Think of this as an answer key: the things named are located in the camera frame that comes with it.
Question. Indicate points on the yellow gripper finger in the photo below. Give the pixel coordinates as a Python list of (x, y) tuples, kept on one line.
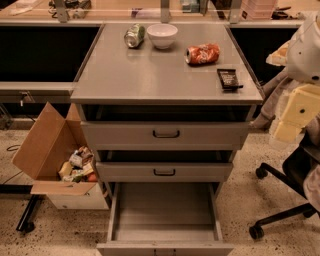
[(294, 111)]

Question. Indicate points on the black table leg with caster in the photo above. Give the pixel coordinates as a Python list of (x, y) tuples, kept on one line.
[(26, 223)]

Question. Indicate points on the white ceramic bowl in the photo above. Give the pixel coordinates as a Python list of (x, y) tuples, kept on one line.
[(162, 35)]

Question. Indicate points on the pink storage bin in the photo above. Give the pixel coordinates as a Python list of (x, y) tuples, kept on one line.
[(257, 9)]

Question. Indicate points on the bottom grey open drawer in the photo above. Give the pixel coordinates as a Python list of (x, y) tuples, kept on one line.
[(164, 219)]

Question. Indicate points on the middle grey drawer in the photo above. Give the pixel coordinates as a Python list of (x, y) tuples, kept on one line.
[(164, 172)]

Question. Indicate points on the crushed orange soda can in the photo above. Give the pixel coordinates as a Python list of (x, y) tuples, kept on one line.
[(202, 54)]

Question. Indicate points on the grey drawer cabinet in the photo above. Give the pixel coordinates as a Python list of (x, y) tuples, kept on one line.
[(148, 84)]

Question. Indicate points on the pile of snack packages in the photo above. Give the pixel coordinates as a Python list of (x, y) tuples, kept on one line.
[(79, 167)]

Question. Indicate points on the top grey drawer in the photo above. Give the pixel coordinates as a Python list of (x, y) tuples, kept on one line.
[(131, 135)]

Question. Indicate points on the grey-brown cloth on chair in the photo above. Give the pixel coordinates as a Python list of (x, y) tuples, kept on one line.
[(272, 92)]

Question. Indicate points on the crushed green soda can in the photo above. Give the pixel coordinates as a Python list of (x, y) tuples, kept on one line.
[(134, 36)]

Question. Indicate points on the black office chair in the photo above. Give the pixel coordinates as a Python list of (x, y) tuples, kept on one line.
[(294, 172)]

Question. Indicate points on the white box under cardboard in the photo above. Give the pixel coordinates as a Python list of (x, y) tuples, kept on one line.
[(92, 199)]

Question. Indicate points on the brown cardboard box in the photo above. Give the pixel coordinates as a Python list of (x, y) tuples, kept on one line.
[(49, 144)]

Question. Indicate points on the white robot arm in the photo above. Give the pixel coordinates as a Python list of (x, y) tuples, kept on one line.
[(303, 54)]

